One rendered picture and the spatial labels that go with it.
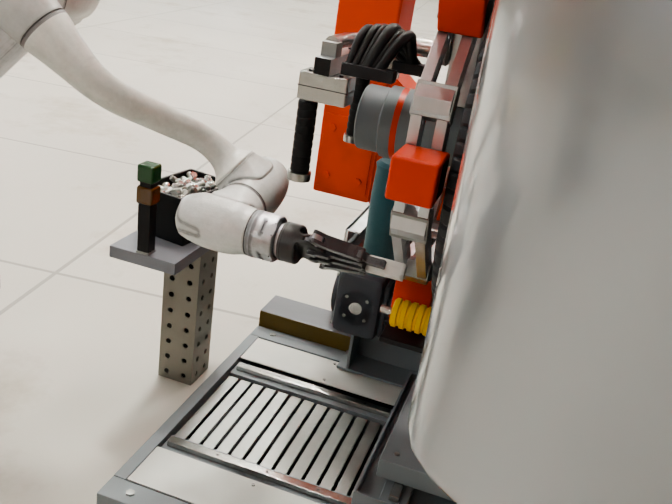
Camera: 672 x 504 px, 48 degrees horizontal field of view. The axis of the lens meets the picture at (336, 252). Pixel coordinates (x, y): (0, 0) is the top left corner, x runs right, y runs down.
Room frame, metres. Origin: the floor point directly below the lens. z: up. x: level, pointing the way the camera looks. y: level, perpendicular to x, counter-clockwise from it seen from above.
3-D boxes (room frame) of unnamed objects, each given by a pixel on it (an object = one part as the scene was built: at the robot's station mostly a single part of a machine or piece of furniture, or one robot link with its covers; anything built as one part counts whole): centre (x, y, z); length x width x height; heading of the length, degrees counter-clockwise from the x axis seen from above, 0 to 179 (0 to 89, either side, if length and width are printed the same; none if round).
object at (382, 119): (1.44, -0.11, 0.85); 0.21 x 0.14 x 0.14; 75
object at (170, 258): (1.73, 0.38, 0.44); 0.43 x 0.17 x 0.03; 165
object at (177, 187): (1.71, 0.38, 0.51); 0.20 x 0.14 x 0.13; 156
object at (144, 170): (1.54, 0.43, 0.64); 0.04 x 0.04 x 0.04; 75
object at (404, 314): (1.28, -0.25, 0.51); 0.29 x 0.06 x 0.06; 75
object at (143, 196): (1.54, 0.43, 0.59); 0.04 x 0.04 x 0.04; 75
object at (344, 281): (1.73, -0.23, 0.26); 0.42 x 0.18 x 0.35; 75
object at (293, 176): (1.32, 0.09, 0.83); 0.04 x 0.04 x 0.16
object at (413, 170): (1.12, -0.11, 0.85); 0.09 x 0.08 x 0.07; 165
